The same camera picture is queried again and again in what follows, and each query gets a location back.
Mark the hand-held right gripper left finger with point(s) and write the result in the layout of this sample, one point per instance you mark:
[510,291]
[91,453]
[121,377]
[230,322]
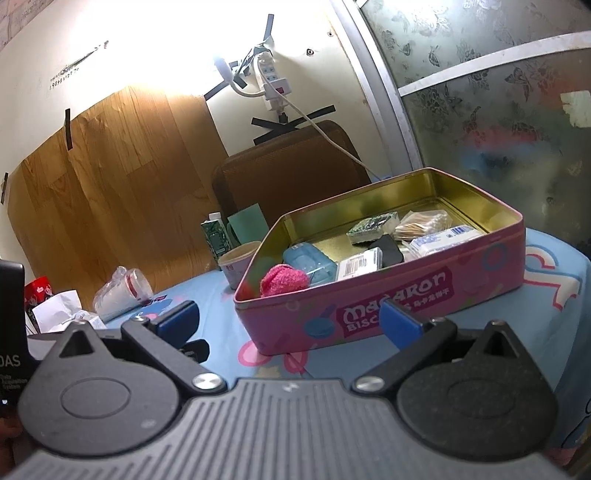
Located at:
[178,321]

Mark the green drink carton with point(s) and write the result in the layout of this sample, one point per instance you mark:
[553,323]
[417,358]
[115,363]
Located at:
[214,240]

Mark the red tin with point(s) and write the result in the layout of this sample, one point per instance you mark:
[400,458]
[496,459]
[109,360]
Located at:
[39,290]

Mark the pink biscuit tin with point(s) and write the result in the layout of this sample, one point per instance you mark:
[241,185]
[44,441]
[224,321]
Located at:
[286,318]

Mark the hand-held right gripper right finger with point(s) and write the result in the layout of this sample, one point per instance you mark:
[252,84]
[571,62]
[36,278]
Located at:
[399,321]

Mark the blue plastic container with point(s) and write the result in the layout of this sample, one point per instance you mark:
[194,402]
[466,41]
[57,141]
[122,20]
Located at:
[307,261]

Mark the green mug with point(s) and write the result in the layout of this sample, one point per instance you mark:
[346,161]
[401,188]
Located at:
[249,219]

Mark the bag of cotton swabs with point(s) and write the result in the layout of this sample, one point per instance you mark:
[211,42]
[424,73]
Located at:
[422,226]

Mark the wooden board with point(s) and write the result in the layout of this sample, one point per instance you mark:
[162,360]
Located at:
[115,184]

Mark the green floral tissue packet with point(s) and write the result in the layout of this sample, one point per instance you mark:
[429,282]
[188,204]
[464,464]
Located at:
[371,226]

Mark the blue printed tablecloth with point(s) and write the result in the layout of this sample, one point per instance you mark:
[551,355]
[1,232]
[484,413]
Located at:
[545,323]

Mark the white gooseneck lamp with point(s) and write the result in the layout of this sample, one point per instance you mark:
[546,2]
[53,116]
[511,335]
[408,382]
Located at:
[224,64]

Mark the bagged stack of paper cups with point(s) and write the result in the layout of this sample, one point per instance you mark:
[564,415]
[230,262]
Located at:
[120,295]

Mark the black tape cross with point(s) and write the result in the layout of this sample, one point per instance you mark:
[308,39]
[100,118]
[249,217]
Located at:
[277,123]

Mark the white power strip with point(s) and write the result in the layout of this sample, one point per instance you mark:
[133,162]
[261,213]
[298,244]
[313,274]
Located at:
[272,78]

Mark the black tape strip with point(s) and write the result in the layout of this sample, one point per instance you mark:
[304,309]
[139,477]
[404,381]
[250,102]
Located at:
[4,189]
[69,129]

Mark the brown chair back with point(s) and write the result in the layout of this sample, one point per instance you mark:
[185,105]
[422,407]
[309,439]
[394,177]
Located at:
[286,170]

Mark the clear case with barcode label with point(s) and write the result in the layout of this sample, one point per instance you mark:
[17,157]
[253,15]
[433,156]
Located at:
[358,265]

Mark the black plastic gadget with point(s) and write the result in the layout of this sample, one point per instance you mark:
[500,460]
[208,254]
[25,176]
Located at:
[390,251]

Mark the frosted glass door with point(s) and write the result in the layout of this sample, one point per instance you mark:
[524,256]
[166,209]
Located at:
[485,115]

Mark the round can with lid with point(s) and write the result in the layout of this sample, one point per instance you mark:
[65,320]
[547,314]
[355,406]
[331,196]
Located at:
[235,263]

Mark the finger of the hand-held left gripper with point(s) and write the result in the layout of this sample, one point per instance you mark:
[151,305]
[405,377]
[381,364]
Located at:
[198,351]

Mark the pink fuzzy sock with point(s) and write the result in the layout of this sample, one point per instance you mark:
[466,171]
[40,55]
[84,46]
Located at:
[284,279]

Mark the white blue small box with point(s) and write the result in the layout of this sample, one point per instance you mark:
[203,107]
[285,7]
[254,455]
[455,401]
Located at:
[443,240]

